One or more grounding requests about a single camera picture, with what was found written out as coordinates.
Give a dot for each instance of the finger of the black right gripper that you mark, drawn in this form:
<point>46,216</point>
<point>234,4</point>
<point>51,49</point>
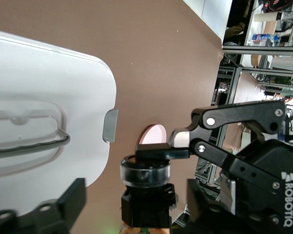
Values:
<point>234,114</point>

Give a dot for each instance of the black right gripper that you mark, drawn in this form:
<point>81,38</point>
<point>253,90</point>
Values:
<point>258,219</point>

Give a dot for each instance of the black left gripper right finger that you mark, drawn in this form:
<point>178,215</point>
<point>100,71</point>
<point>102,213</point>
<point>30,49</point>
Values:
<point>199,202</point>

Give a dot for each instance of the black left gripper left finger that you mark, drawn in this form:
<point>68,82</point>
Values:
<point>58,214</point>

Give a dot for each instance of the orange black push-button switch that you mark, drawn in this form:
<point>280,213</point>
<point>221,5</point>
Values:
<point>146,207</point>

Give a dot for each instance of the brown cardboard box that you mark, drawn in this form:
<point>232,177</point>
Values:
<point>270,27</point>

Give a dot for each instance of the white lidded storage box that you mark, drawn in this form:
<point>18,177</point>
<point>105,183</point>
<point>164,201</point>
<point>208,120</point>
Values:
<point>51,97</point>

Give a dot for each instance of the pink round plate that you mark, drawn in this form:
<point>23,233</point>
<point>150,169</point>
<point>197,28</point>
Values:
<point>153,135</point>

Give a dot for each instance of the white paper roll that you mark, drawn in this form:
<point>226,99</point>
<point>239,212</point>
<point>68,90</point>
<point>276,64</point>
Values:
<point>267,17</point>

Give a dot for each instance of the brown table cover mat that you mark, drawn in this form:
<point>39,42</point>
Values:
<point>149,48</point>

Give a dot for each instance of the aluminium frame rack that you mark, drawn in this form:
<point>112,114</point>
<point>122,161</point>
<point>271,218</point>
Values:
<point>232,83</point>

